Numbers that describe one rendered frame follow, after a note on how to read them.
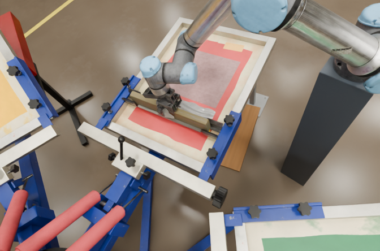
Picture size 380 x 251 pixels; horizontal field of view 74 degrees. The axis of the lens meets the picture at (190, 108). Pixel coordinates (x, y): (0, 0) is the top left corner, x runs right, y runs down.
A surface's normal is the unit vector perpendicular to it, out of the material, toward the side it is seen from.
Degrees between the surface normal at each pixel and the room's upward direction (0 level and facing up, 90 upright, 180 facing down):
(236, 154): 0
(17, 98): 32
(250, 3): 86
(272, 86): 0
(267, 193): 0
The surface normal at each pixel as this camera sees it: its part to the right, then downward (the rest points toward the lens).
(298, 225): -0.18, -0.51
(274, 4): -0.28, 0.81
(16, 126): 0.12, -0.07
